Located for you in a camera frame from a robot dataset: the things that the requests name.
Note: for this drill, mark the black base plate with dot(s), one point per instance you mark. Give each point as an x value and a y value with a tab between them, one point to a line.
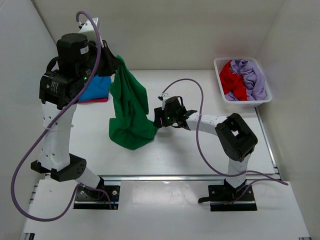
222	198
86	199

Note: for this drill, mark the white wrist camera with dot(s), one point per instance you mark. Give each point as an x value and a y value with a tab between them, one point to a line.
87	29
163	98

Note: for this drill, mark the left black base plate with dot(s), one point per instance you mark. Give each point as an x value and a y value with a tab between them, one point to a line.
86	199

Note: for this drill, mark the red t shirt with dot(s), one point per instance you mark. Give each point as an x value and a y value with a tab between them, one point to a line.
232	84

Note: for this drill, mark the silver aluminium rail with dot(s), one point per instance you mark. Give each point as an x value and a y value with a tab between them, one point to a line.
201	177

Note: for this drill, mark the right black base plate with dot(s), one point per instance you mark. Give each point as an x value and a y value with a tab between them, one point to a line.
222	198

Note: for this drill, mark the white plastic basket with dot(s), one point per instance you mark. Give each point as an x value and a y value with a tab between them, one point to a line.
219	63

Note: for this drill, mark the folded pink t shirt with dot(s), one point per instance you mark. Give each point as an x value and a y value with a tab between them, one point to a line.
92	101

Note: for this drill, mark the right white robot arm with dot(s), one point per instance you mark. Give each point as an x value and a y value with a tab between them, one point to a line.
236	138

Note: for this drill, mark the folded blue t shirt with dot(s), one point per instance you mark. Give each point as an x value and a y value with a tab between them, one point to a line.
98	88

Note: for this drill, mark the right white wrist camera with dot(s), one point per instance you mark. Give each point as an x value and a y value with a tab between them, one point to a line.
163	98

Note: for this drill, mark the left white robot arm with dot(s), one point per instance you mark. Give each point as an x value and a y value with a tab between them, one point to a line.
64	78

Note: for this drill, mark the lilac t shirt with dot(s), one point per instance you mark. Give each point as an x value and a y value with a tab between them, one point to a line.
253	79

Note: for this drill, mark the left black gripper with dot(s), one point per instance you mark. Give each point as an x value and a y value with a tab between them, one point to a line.
113	63

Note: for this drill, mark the green t shirt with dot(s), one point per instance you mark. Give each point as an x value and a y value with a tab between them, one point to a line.
130	128

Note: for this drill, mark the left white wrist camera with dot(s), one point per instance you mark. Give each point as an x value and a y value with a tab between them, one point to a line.
87	29

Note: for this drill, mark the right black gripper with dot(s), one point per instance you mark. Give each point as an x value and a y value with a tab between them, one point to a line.
159	122

